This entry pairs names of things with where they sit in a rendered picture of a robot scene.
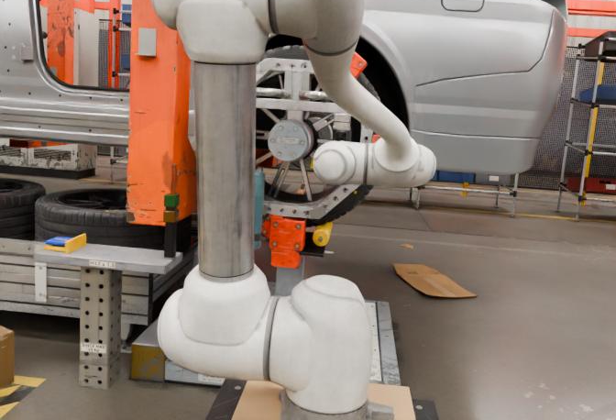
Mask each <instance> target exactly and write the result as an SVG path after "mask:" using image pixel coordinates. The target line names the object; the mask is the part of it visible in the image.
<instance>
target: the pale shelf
mask: <svg viewBox="0 0 616 420"><path fill-rule="evenodd" d="M163 257H164V250H155V249H137V248H127V247H117V246H107V245H97V244H87V243H86V245H85V246H83V247H81V248H79V249H76V250H74V251H72V252H70V253H68V254H65V251H56V250H45V249H43V250H40V251H38V252H35V253H34V262H40V263H50V264H60V265H69V266H79V267H88V268H97V269H107V270H117V271H134V272H145V273H154V274H163V275H165V274H166V273H168V272H169V271H170V270H172V269H173V268H174V267H175V266H177V265H178V264H179V263H180V262H181V261H182V257H183V253H182V252H176V258H175V259H174V260H165V259H163ZM164 272H165V273H164Z"/></svg>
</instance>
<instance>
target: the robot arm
mask: <svg viewBox="0 0 616 420"><path fill-rule="evenodd" d="M151 3H152V5H153V7H154V9H155V11H156V14H157V16H158V17H159V19H160V20H161V21H162V22H163V23H164V24H165V25H166V26H167V27H168V28H170V29H173V30H178V33H179V35H180V37H181V41H182V44H183V47H184V50H185V52H186V54H187V55H188V57H189V59H190V60H193V61H194V66H193V78H194V119H195V154H196V172H197V215H198V257H199V264H198V265H197V266H196V267H195V268H194V269H193V270H192V271H191V272H190V273H189V274H188V276H187V277H186V279H185V281H184V287H183V288H182V289H180V290H178V291H176V292H175V293H174V294H173V295H172V296H171V297H170V298H169V299H168V300H167V302H166V303H165V304H164V306H163V308H162V310H161V312H160V315H159V322H158V341H159V346H160V347H161V349H162V350H163V352H164V354H165V355H166V356H167V358H169V359H170V360H172V361H173V362H175V363H176V364H178V365H180V366H182V367H184V368H185V369H187V370H191V371H194V372H197V373H201V374H204V375H209V376H214V377H219V378H226V379H233V380H243V381H272V382H274V383H276V384H278V385H279V386H281V387H283V388H285V389H282V390H280V392H279V400H280V403H281V409H280V420H394V416H395V414H394V413H393V412H394V409H393V407H391V406H388V405H384V404H380V403H373V402H370V401H369V398H368V388H369V379H370V373H371V363H372V331H371V325H370V320H369V312H368V308H367V306H366V303H365V301H364V298H363V296H362V295H361V293H360V291H359V289H358V287H357V286H356V285H355V284H354V283H353V282H351V281H349V280H346V279H343V278H340V277H336V276H330V275H317V276H313V277H312V278H310V279H306V280H303V281H302V282H300V283H299V284H297V285H296V286H295V287H294V288H293V289H292V291H291V295H289V296H285V297H281V298H280V297H273V296H270V289H269V286H268V284H267V278H266V276H265V275H264V273H263V272H262V271H261V270H260V269H259V268H258V267H257V266H256V265H255V264H254V238H255V162H256V86H257V61H260V59H261V57H262V56H263V54H264V52H265V49H266V45H267V42H268V39H269V35H270V34H282V35H288V36H294V37H297V38H301V39H302V43H303V45H304V47H305V49H306V52H307V54H308V57H309V59H310V62H311V64H312V67H313V72H314V75H315V77H316V80H317V82H318V83H319V85H320V86H321V88H322V89H323V91H324V92H325V94H326V95H327V96H328V97H329V98H330V99H331V100H332V101H333V102H334V103H335V104H336V105H338V106H339V107H340V108H342V109H343V110H345V111H346V112H347V113H349V114H350V115H351V116H352V117H354V118H355V119H356V120H358V121H359V122H360V123H362V124H363V125H365V126H366V127H368V128H369V129H371V130H372V131H373V132H375V133H376V134H377V135H379V136H380V139H379V140H378V141H376V143H357V142H349V141H343V140H342V141H329V142H326V143H325V144H323V145H322V146H320V147H319V148H318V150H316V151H315V152H314V156H313V170H314V172H315V174H316V176H317V177H318V178H319V179H320V180H321V181H322V182H325V183H327V184H332V185H347V184H367V185H374V186H378V187H388V188H411V187H416V186H420V185H423V184H426V183H428V182H429V181H430V180H431V179H432V178H433V177H434V175H435V168H436V158H435V155H434V154H433V152H432V151H431V150H429V149H428V148H426V147H425V146H422V145H419V144H416V143H415V141H414V140H413V139H412V138H411V137H410V135H409V132H408V130H407V128H406V127H405V125H404V124H403V123H402V122H401V120H400V119H399V118H398V117H396V116H395V115H394V114H393V113H392V112H391V111H390V110H389V109H388V108H386V107H385V106H384V105H383V104H382V103H381V102H380V101H379V100H377V99H376V98H375V97H374V96H373V95H372V94H371V93H370V92H368V91H367V90H366V89H365V88H364V87H363V86H362V85H361V84H360V83H359V82H358V81H357V80H356V79H355V78H354V77H353V75H352V73H351V71H350V65H351V61H352V58H353V55H354V51H355V49H356V46H357V44H358V39H359V33H360V28H361V24H362V20H363V16H364V0H151Z"/></svg>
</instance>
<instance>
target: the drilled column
mask: <svg viewBox="0 0 616 420"><path fill-rule="evenodd" d="M121 307H122V271H117V270H107V269H97V268H88V267H81V294H80V378H79V386H80V387H86V388H95V389H102V390H108V389H109V388H110V387H111V386H112V384H113V383H114V382H115V381H116V380H117V379H118V378H119V377H120V349H121ZM86 380H87V382H86ZM110 380H111V381H110Z"/></svg>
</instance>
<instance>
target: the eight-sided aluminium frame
mask: <svg viewBox="0 0 616 420"><path fill-rule="evenodd" d="M279 65H280V66H279ZM292 65H293V67H292ZM304 66H306V68H304ZM285 70H292V71H293V72H303V71H308V72H310V74H314V70H313V67H312V64H311V62H310V61H303V60H288V59H275V58H265V59H264V60H263V61H262V62H260V63H259V64H258V66H257V85H258V84H259V83H260V82H262V81H263V80H264V79H265V78H266V77H267V76H268V75H269V74H270V73H271V72H285ZM372 134H373V131H372V130H371V129H369V128H368V127H366V126H365V125H363V124H362V123H361V134H360V143H372ZM364 137H368V139H367V140H365V139H364ZM359 185H361V184H347V185H340V186H339V187H338V188H336V189H335V190H334V191H333V192H332V193H330V194H329V195H328V196H327V197H326V198H325V199H324V200H323V201H322V202H321V203H319V204H318V205H316V204H295V203H284V202H272V201H265V200H264V205H263V215H265V214H271V215H275V216H291V217H302V218H311V219H321V218H322V217H323V216H325V215H326V214H327V213H328V212H329V211H330V210H332V209H333V208H334V207H335V206H336V205H337V204H339V203H340V202H341V201H342V200H344V199H345V198H346V197H347V196H348V195H350V194H351V193H352V192H353V191H355V190H356V189H357V188H358V187H359ZM344 189H346V190H344ZM335 197H337V198H335ZM326 205H327V206H326ZM308 211H309V212H308Z"/></svg>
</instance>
